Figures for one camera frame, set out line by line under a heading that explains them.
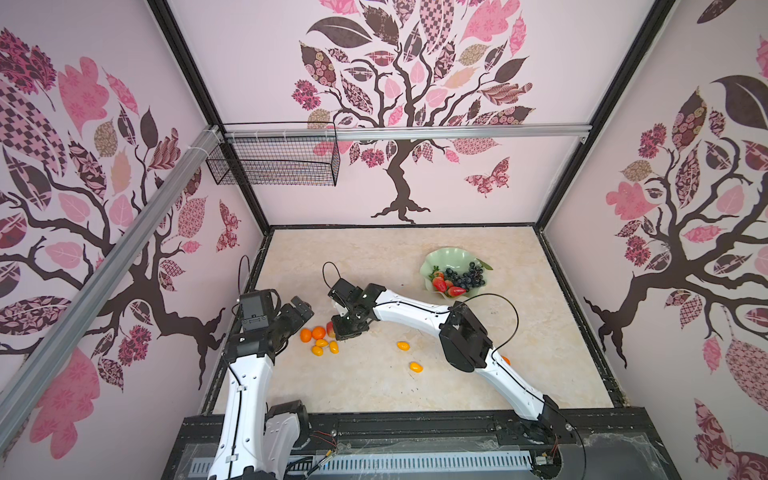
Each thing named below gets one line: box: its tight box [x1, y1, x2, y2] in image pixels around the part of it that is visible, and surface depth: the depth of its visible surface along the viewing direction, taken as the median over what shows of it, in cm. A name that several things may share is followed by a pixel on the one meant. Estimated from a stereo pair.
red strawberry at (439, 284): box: [432, 276, 447, 293], surface depth 100 cm
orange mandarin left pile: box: [311, 326, 326, 340], surface depth 91 cm
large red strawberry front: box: [448, 286, 467, 297], surface depth 97 cm
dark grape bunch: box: [444, 258, 494, 292], surface depth 98 cm
